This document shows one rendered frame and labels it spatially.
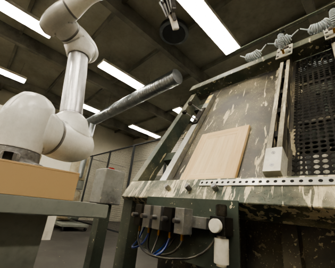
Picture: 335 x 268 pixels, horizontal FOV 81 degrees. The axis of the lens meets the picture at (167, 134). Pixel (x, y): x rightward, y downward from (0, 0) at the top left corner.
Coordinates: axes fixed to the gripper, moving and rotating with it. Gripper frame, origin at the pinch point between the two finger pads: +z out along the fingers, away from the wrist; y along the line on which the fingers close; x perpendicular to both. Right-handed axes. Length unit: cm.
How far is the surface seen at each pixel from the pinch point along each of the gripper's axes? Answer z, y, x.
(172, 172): 73, 20, 17
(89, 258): 95, 17, 72
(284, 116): 58, -21, -28
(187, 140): 62, 31, -4
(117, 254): 106, 28, 60
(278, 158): 69, -32, -6
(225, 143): 66, 4, -12
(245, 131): 63, -2, -22
